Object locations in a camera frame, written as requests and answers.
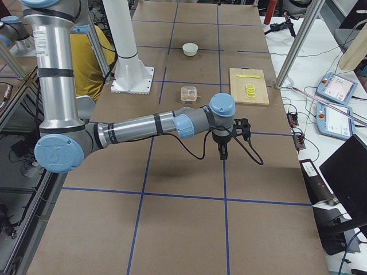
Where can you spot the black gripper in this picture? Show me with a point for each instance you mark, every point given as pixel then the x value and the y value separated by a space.
pixel 221 140

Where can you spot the clear plastic egg box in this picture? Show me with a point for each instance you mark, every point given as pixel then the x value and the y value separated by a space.
pixel 184 91

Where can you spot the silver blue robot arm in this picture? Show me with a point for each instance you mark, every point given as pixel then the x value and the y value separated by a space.
pixel 65 139

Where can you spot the black electronics box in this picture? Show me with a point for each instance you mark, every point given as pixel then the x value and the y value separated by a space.
pixel 317 189

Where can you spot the bamboo cutting board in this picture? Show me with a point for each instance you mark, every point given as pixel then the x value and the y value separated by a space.
pixel 238 89

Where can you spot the small circuit board lower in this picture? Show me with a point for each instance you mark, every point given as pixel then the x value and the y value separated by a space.
pixel 298 139

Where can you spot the small circuit board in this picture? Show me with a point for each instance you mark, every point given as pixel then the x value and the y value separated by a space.
pixel 298 139
pixel 292 119

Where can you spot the small circuit board upper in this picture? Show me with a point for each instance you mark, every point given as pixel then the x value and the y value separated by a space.
pixel 292 119

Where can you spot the yellow plastic knife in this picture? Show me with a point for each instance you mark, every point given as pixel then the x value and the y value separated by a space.
pixel 248 76

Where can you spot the white ceramic bowl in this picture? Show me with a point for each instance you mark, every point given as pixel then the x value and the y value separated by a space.
pixel 190 49

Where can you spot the near blue teach pendant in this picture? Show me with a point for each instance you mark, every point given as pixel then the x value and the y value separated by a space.
pixel 333 123

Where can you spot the blue teach pendant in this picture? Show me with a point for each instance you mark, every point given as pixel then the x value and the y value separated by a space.
pixel 336 88
pixel 333 123

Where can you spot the black monitor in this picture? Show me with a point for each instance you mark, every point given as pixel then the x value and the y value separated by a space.
pixel 345 173

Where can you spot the far blue teach pendant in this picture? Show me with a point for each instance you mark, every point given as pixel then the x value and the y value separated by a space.
pixel 336 88

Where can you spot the long metal grabber stick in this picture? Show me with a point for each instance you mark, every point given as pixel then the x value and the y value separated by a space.
pixel 351 117

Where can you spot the black tripod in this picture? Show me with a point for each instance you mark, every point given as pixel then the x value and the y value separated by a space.
pixel 287 24

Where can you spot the person in yellow shirt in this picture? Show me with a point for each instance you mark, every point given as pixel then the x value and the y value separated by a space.
pixel 89 79

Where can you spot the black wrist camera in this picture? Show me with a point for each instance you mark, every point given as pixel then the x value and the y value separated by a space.
pixel 242 128

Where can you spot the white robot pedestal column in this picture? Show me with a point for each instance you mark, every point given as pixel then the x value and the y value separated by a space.
pixel 131 75

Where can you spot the aluminium frame post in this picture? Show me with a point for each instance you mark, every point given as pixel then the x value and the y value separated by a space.
pixel 304 29

